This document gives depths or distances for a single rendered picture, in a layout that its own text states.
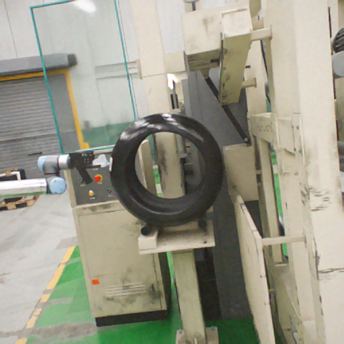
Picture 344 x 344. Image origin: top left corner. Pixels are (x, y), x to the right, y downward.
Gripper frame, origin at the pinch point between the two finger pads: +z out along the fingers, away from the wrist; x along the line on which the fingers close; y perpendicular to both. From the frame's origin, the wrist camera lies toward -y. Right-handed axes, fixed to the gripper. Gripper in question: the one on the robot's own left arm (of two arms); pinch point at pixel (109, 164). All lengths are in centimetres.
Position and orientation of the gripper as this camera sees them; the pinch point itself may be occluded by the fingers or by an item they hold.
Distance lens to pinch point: 181.3
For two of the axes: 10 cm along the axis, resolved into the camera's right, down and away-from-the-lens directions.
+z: 10.0, -0.4, -0.9
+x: 0.8, -1.7, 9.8
